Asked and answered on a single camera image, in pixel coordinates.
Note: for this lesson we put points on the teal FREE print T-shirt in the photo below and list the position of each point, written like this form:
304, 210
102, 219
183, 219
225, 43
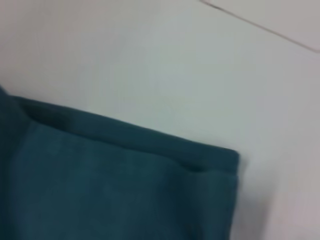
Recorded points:
100, 187

